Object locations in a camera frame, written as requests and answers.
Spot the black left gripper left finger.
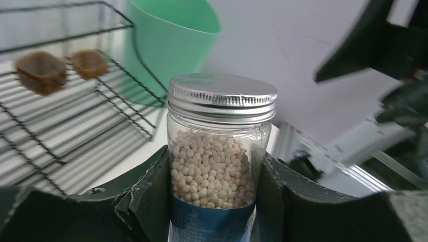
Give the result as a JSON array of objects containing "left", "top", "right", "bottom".
[{"left": 1, "top": 146, "right": 171, "bottom": 241}]

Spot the black wire rack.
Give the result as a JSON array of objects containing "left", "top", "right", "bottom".
[{"left": 1, "top": 1, "right": 166, "bottom": 194}]

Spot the oil bottle with black spout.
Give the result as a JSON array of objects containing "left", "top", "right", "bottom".
[{"left": 14, "top": 51, "right": 67, "bottom": 96}]

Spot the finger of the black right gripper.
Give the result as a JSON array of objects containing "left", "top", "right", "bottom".
[
  {"left": 376, "top": 78, "right": 427, "bottom": 129},
  {"left": 314, "top": 1, "right": 427, "bottom": 83}
]

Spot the oil bottle with gold cap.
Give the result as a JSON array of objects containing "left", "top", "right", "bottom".
[{"left": 70, "top": 50, "right": 109, "bottom": 80}]

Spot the silver lid pellet jar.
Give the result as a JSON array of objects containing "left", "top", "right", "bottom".
[{"left": 167, "top": 73, "right": 278, "bottom": 241}]

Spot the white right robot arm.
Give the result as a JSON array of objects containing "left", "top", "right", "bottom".
[{"left": 308, "top": 1, "right": 427, "bottom": 174}]

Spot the green plastic waste bin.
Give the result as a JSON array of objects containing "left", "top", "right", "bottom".
[{"left": 121, "top": 1, "right": 222, "bottom": 105}]

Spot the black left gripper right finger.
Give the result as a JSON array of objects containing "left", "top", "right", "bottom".
[{"left": 256, "top": 154, "right": 427, "bottom": 241}]

